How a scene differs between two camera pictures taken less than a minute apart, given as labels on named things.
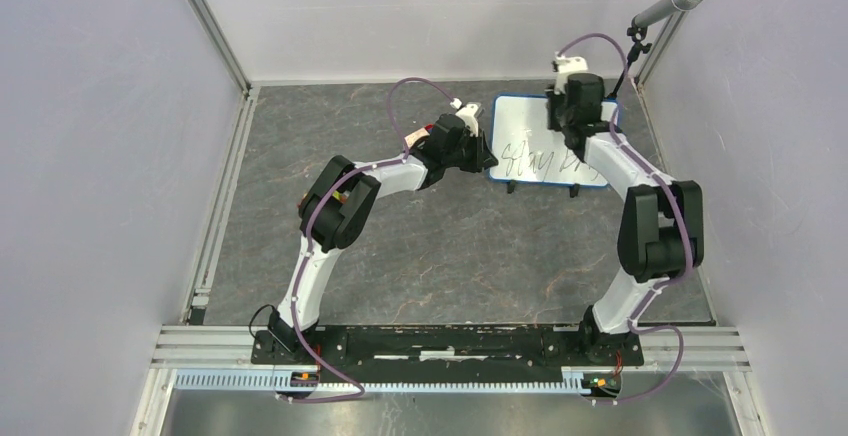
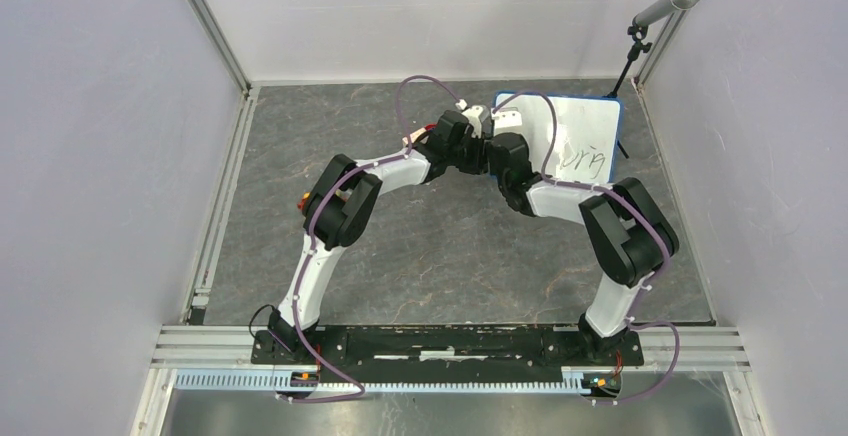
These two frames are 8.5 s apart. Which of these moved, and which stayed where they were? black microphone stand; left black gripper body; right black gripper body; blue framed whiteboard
Moved: right black gripper body
Stayed: left black gripper body; black microphone stand; blue framed whiteboard
